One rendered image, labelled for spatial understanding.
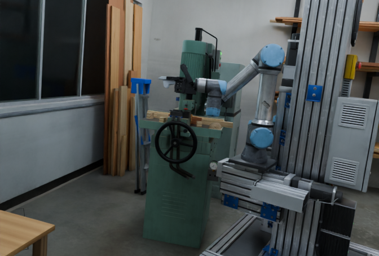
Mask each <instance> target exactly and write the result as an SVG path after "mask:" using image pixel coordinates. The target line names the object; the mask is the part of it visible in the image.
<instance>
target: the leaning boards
mask: <svg viewBox="0 0 379 256"><path fill-rule="evenodd" d="M142 14H143V8H142V7H140V6H138V5H136V4H133V0H108V4H107V10H106V40H105V97H104V153H103V175H106V174H107V173H108V174H111V175H112V176H115V175H118V176H124V175H125V170H127V167H128V166H129V171H133V170H134V169H135V117H134V116H135V94H134V93H131V83H132V82H131V78H141V54H142Z"/></svg>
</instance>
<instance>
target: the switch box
mask: <svg viewBox="0 0 379 256"><path fill-rule="evenodd" d="M220 57H221V50H217V57H216V66H215V70H219V64H220V61H221V60H220ZM213 59H214V64H215V50H213ZM213 69H214V68H213Z"/></svg>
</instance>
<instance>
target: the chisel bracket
mask: <svg viewBox="0 0 379 256"><path fill-rule="evenodd" d="M194 103H195V100H193V99H192V100H188V99H184V100H183V106H182V109H184V108H188V109H187V110H192V109H194V107H195V106H194ZM185 104H187V106H185Z"/></svg>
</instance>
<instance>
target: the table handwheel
mask: <svg viewBox="0 0 379 256"><path fill-rule="evenodd" d="M171 125H179V126H183V127H184V128H186V129H188V131H189V132H190V134H191V135H192V139H193V145H192V144H186V143H182V142H181V141H182V140H183V136H180V139H179V138H176V137H175V135H174V133H173V129H172V127H171ZM166 127H169V129H170V131H171V134H172V137H173V139H172V140H171V146H170V148H169V149H168V150H167V151H166V152H165V153H164V154H163V153H162V151H161V150H160V146H159V142H158V141H159V137H160V134H161V132H162V131H163V129H165V128H166ZM179 145H185V146H188V147H192V151H191V152H190V154H189V155H188V156H186V157H185V158H183V159H180V160H174V159H171V158H168V157H167V156H166V155H167V154H168V153H169V151H170V150H171V149H172V148H173V147H178V146H179ZM155 148H156V151H157V153H158V154H159V155H160V157H161V158H163V159H164V160H165V161H167V162H169V163H172V164H181V163H184V162H186V161H188V160H189V159H190V158H192V156H193V155H194V154H195V152H196V149H197V137H196V134H195V132H194V131H193V129H192V128H191V127H190V126H189V125H187V124H186V123H184V122H181V121H169V122H167V123H165V124H163V125H162V126H161V127H160V128H159V129H158V130H157V133H156V135H155Z"/></svg>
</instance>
